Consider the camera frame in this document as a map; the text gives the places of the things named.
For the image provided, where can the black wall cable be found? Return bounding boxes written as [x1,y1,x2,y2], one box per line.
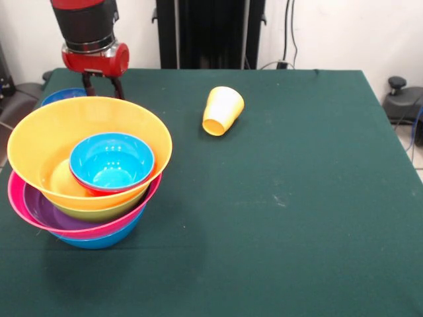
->
[257,0,300,70]

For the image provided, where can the green bowl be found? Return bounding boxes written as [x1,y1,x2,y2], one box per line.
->
[52,194,148,223]

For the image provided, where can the yellow cup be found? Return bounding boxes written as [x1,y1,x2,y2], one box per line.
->
[202,86,246,137]

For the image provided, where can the dark green tablecloth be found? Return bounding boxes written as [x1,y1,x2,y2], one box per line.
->
[0,67,423,317]

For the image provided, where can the large light blue bowl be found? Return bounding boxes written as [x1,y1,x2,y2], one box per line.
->
[49,204,147,250]

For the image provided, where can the purple bowl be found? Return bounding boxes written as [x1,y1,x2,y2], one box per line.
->
[22,186,100,231]

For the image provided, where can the black chair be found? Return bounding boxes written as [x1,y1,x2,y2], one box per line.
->
[0,41,46,135]

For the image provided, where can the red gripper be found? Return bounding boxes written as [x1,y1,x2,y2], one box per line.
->
[61,42,130,100]

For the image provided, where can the large orange bowl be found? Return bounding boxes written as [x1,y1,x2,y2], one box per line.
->
[7,96,173,211]

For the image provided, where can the small red bowl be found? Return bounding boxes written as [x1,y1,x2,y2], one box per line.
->
[68,164,156,197]

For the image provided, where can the small dark blue bowl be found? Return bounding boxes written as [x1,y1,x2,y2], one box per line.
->
[40,87,89,108]

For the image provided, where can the black knobbed device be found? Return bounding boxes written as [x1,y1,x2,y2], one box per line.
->
[382,76,423,148]

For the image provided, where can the small light blue bowl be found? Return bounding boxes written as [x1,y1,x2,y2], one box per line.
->
[69,132,155,192]

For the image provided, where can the large pink bowl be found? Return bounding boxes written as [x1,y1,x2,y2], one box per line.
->
[7,171,163,240]

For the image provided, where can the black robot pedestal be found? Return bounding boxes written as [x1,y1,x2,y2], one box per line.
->
[151,0,277,70]

